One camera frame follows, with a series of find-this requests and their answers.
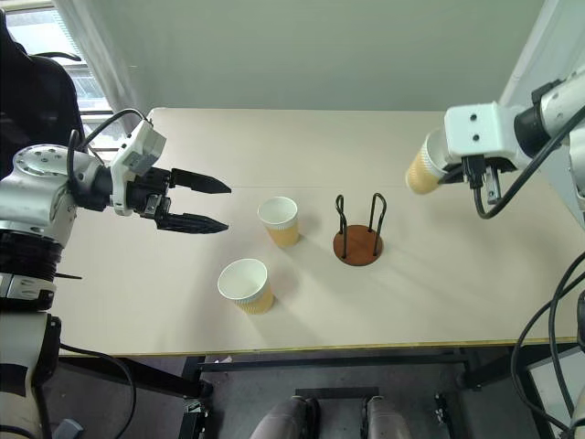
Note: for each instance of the white leaning panel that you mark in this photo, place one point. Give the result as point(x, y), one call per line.
point(535, 41)

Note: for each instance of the tan ribbed paper cup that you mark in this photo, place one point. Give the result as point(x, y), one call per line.
point(253, 299)
point(422, 176)
point(283, 231)

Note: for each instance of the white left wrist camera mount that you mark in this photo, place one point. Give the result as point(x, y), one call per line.
point(139, 148)

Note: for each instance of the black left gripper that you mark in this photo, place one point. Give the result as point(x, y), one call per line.
point(153, 185)

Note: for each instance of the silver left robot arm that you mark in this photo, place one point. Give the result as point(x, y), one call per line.
point(32, 201)

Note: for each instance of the black office chair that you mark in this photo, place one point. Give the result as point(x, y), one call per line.
point(36, 100)

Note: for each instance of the white framed floor board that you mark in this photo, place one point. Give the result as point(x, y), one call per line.
point(555, 379)

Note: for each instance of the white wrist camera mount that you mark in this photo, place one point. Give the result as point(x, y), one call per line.
point(475, 132)
point(139, 148)

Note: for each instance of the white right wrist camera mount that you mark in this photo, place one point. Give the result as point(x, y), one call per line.
point(475, 132)

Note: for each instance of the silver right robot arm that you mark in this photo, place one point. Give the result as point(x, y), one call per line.
point(555, 107)

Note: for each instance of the white sheer curtain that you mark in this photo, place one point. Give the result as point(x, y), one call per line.
point(103, 55)

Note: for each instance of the dark rounded robot foot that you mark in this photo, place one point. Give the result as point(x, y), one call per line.
point(285, 418)
point(386, 418)

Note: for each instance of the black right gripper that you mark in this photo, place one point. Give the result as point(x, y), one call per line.
point(493, 165)

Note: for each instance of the black floor mat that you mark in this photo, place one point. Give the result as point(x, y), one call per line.
point(336, 392)

